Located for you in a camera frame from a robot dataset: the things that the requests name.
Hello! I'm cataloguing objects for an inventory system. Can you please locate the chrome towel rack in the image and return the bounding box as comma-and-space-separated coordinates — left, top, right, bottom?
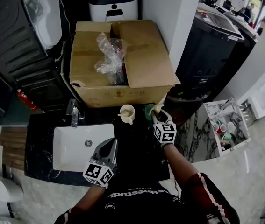
238, 102, 252, 126

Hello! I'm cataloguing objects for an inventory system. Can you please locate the large black copier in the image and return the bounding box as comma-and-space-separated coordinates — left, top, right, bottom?
175, 7, 245, 96

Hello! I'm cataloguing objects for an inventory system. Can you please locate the green cup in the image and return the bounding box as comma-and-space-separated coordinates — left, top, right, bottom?
143, 103, 157, 122

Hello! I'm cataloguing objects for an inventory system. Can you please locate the white marble vanity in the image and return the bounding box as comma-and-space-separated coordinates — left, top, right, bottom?
176, 98, 252, 163

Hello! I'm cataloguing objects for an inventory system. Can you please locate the white rounded appliance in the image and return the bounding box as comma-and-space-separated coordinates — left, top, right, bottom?
0, 174, 24, 203

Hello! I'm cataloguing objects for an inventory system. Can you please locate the black marble vanity counter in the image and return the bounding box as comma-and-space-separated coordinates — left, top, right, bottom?
24, 103, 171, 188

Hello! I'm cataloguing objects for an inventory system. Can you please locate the red fire extinguisher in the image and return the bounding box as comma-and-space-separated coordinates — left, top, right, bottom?
17, 89, 39, 112

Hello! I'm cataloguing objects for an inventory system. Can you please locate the person's left forearm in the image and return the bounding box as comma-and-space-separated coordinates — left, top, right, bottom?
75, 184, 105, 212

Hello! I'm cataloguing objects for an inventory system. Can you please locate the chrome faucet on marble vanity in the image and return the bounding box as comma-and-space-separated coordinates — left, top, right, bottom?
218, 98, 236, 111

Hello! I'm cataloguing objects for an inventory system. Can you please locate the white hose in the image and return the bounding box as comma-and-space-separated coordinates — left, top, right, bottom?
54, 40, 70, 84

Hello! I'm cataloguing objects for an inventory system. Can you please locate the person's right forearm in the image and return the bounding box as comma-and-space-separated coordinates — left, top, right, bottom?
162, 145, 200, 189

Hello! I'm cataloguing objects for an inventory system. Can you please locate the brown cardboard box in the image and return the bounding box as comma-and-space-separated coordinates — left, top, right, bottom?
69, 19, 181, 108

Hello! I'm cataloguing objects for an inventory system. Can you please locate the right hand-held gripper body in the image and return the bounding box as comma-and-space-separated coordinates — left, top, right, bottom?
152, 121, 177, 146

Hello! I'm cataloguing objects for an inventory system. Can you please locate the white appliance with black lid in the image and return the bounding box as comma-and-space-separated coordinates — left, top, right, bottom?
88, 0, 139, 22

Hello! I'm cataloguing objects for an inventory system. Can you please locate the cream mug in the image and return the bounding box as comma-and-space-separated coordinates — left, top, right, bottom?
119, 104, 136, 126

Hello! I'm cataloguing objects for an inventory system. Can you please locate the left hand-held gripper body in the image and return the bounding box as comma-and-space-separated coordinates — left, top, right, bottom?
82, 155, 118, 188

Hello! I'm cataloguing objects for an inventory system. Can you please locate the black ribbed metal appliance panel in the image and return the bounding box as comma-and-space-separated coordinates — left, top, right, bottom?
0, 0, 77, 112

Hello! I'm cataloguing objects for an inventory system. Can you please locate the white sink on black stand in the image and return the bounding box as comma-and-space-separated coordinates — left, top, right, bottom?
249, 84, 265, 120

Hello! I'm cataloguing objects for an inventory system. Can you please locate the clear plastic wrap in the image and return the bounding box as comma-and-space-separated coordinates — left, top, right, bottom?
94, 31, 129, 79

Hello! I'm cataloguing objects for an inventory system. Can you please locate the person's black and red shirt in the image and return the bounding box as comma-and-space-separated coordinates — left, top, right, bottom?
54, 171, 240, 224

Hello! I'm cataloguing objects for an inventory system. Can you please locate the white rectangular sink basin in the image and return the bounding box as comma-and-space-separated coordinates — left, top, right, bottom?
52, 124, 115, 173

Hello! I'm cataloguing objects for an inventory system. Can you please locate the white plastic wall device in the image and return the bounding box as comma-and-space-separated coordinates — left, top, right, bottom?
35, 0, 63, 50

